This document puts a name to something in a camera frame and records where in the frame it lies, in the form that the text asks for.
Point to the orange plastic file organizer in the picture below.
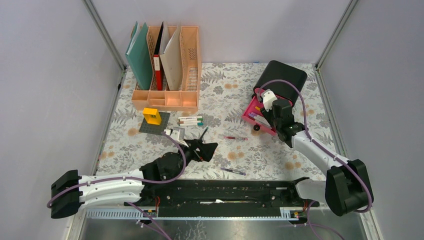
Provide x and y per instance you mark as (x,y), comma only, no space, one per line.
(187,98)

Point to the white marker black cap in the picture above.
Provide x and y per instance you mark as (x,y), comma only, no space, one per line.
(186,118)

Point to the black pink drawer box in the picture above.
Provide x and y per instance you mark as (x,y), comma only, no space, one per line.
(285,81)

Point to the teal folder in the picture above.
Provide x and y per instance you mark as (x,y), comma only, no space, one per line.
(138,56)

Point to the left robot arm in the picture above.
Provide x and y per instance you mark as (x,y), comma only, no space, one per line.
(72,191)

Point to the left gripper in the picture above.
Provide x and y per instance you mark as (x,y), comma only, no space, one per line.
(206,150)

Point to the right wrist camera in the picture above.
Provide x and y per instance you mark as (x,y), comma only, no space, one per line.
(268,97)

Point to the beige kraft notebook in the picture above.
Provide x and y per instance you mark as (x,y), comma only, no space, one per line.
(170,57)

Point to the dark red pen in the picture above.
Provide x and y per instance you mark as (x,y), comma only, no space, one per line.
(238,138)

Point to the grey baseplate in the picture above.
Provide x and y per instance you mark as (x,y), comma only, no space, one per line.
(155,129)

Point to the white marker pink cap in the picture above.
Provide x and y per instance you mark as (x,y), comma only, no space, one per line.
(261,120)

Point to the yellow block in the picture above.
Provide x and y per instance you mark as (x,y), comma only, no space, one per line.
(152,116)

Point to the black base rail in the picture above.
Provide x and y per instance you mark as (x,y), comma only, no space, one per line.
(218,198)

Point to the floral table mat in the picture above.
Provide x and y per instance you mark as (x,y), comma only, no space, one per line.
(225,92)

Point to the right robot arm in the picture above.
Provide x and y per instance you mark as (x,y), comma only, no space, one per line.
(346,187)

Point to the purple pen near front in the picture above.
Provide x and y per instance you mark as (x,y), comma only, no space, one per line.
(233,171)

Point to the white marker green cap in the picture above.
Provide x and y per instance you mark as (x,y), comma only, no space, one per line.
(190,121)

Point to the red binder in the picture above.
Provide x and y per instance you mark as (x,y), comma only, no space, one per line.
(157,61)

